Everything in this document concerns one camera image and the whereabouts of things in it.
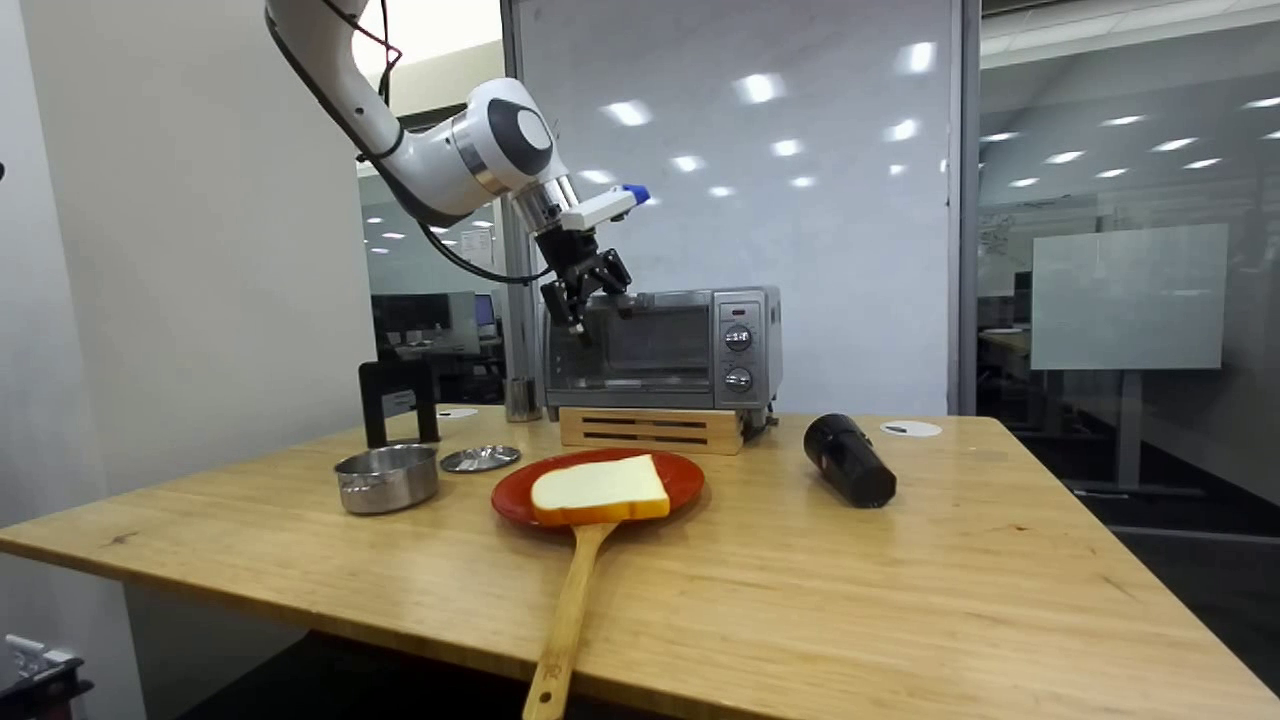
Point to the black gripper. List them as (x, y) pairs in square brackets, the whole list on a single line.
[(584, 266)]

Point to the silver toaster oven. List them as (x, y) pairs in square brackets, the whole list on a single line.
[(664, 353)]

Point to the grey metal pillar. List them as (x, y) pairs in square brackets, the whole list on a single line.
[(521, 360)]

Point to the slotted wooden block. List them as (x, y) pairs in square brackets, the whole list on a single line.
[(651, 428)]

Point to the wooden spatula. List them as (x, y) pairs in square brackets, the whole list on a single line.
[(602, 487)]

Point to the round steel lid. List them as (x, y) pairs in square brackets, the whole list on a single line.
[(480, 461)]

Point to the red plate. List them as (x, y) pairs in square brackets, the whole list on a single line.
[(681, 487)]

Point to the small steel pot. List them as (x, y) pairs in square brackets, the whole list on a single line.
[(386, 483)]

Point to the black cylinder bottle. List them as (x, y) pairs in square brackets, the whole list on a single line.
[(851, 461)]

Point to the black box with grey top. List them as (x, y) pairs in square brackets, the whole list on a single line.
[(36, 679)]

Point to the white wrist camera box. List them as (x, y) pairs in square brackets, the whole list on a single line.
[(602, 204)]

